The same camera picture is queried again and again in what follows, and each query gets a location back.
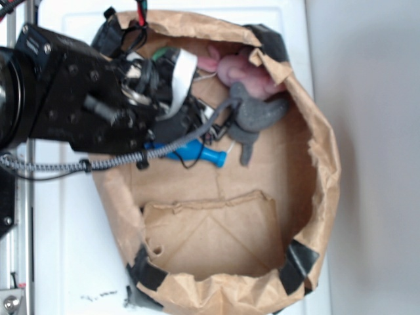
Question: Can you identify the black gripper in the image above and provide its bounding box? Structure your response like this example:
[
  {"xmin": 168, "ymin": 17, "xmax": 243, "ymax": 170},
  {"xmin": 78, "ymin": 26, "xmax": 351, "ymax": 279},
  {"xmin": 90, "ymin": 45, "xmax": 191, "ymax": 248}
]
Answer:
[{"xmin": 14, "ymin": 24, "xmax": 198, "ymax": 154}]

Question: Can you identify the green textured ball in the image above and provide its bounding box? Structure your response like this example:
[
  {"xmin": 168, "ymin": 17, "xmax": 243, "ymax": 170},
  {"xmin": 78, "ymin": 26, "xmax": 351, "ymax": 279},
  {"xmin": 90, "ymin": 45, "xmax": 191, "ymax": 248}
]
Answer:
[{"xmin": 152, "ymin": 47, "xmax": 179, "ymax": 62}]

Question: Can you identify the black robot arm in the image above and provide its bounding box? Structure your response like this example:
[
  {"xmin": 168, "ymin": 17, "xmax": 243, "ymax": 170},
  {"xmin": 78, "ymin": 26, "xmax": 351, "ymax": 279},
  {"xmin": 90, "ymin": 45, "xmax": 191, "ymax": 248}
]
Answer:
[{"xmin": 1, "ymin": 24, "xmax": 200, "ymax": 154}]

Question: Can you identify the small pink mouse toy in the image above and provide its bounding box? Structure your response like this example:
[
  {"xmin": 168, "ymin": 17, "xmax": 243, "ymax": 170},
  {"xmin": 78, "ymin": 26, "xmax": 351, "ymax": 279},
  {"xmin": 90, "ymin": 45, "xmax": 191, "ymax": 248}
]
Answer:
[{"xmin": 197, "ymin": 45, "xmax": 221, "ymax": 73}]

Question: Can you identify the pink felt mouse toy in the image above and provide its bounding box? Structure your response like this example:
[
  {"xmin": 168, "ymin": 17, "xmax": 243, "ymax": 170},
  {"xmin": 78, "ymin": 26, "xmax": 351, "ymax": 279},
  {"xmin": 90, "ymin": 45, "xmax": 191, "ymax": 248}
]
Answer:
[{"xmin": 217, "ymin": 47, "xmax": 286, "ymax": 100}]

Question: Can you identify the grey felt mouse toy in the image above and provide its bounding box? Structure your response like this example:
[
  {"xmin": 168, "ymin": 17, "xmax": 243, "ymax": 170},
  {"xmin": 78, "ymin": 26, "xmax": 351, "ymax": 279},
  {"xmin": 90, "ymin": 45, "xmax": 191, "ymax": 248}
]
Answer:
[{"xmin": 228, "ymin": 82, "xmax": 289, "ymax": 166}]

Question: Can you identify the blue plastic bottle toy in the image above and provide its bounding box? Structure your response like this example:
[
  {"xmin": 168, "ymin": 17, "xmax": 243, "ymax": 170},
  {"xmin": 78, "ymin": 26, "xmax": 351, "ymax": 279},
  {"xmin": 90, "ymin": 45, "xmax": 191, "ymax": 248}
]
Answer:
[{"xmin": 163, "ymin": 140, "xmax": 227, "ymax": 169}]

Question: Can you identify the brown paper bag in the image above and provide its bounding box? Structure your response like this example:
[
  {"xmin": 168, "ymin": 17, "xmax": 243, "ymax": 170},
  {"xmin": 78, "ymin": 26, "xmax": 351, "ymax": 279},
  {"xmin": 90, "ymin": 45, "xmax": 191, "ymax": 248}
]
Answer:
[{"xmin": 93, "ymin": 10, "xmax": 341, "ymax": 314}]

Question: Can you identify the black tape strip right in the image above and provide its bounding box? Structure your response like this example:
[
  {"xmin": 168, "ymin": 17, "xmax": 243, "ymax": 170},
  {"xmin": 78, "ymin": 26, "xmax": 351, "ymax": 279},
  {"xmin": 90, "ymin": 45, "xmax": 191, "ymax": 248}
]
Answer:
[{"xmin": 126, "ymin": 245, "xmax": 168, "ymax": 312}]

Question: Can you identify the black tape strip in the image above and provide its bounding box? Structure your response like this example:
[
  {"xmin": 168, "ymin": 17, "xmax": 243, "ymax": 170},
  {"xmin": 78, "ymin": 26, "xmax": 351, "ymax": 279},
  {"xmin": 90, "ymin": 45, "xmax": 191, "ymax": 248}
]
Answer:
[
  {"xmin": 126, "ymin": 245, "xmax": 168, "ymax": 312},
  {"xmin": 279, "ymin": 240, "xmax": 320, "ymax": 295}
]

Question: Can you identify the black tape strip left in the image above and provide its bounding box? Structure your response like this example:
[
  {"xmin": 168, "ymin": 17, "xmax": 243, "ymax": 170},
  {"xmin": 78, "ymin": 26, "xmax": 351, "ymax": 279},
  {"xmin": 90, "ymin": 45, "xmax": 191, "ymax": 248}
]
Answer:
[{"xmin": 279, "ymin": 240, "xmax": 320, "ymax": 295}]

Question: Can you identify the aluminium extrusion rail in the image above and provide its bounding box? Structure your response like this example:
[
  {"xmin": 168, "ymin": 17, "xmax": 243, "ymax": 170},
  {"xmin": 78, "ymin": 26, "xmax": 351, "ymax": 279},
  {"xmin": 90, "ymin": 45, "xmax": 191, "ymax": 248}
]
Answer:
[{"xmin": 6, "ymin": 0, "xmax": 36, "ymax": 315}]

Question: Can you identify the braided grey cable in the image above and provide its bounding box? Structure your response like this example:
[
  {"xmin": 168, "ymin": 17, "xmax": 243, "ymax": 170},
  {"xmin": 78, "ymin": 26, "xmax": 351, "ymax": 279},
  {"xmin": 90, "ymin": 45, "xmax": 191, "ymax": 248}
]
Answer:
[{"xmin": 0, "ymin": 98, "xmax": 240, "ymax": 175}]

